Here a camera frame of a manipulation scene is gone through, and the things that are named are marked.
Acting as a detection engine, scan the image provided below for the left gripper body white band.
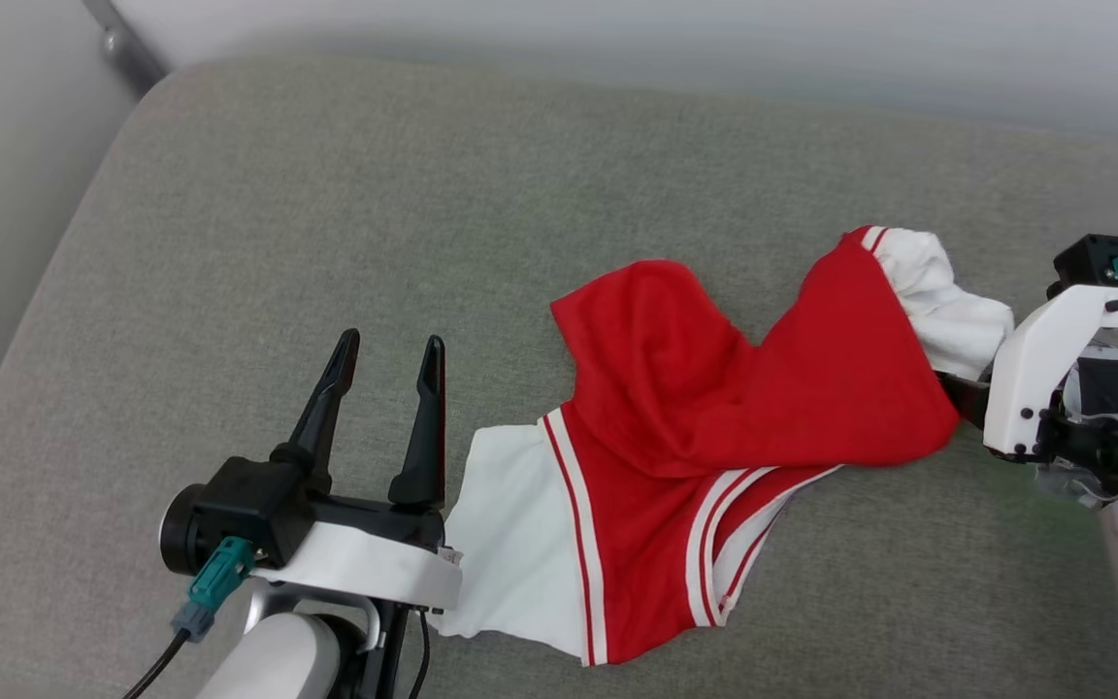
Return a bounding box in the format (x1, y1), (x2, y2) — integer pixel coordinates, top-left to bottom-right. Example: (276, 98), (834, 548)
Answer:
(251, 493), (464, 614)

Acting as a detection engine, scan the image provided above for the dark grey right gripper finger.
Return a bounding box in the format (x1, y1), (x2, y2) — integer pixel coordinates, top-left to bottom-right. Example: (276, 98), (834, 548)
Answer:
(937, 374), (993, 431)

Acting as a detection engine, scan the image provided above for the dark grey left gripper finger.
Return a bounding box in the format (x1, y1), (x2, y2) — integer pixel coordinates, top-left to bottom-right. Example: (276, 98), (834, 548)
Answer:
(270, 328), (362, 488)
(387, 335), (448, 513)

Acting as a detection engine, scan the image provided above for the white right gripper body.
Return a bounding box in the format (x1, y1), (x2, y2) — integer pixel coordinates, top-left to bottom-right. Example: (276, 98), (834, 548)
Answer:
(983, 282), (1118, 460)

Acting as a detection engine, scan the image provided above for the red and white garment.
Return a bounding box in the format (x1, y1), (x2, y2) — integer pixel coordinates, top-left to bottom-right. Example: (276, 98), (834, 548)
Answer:
(428, 225), (1016, 669)

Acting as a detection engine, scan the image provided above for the grey fabric sofa cushion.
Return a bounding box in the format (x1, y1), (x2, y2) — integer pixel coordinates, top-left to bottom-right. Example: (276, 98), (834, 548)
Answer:
(0, 53), (1118, 699)

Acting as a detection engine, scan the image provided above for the dark grey metal bar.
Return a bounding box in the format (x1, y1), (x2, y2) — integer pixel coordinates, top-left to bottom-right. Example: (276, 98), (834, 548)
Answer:
(83, 0), (173, 99)

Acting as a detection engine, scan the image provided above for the thin black cable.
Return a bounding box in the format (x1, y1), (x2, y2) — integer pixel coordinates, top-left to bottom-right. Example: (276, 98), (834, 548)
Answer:
(408, 607), (434, 699)

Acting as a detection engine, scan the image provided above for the black cable with teal plug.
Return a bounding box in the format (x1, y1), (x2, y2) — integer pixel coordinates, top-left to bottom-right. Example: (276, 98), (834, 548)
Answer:
(120, 537), (258, 699)

